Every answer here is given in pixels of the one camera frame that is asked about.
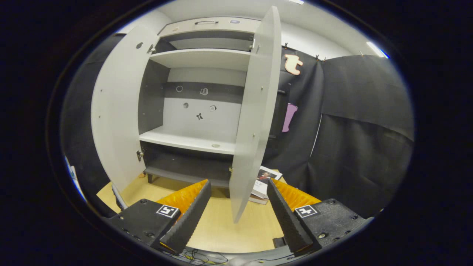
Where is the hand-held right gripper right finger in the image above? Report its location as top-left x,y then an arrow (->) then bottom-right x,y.
266,178 -> 374,258

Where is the white portrait cover book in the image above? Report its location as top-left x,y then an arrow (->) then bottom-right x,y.
252,166 -> 283,200

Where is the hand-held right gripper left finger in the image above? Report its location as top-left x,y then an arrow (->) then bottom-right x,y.
105,180 -> 212,256

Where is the grey cabinet door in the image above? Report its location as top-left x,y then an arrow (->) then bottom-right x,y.
91,26 -> 161,192
229,6 -> 282,224

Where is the black cable tangle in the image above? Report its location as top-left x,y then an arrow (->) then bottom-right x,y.
163,248 -> 229,265

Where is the narrow ceiling light panel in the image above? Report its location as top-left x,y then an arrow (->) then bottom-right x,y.
366,41 -> 390,59

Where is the grey cabinet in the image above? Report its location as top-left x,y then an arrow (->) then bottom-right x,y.
137,17 -> 261,198

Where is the thin brown booklet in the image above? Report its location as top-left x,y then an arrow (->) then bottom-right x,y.
248,192 -> 269,205

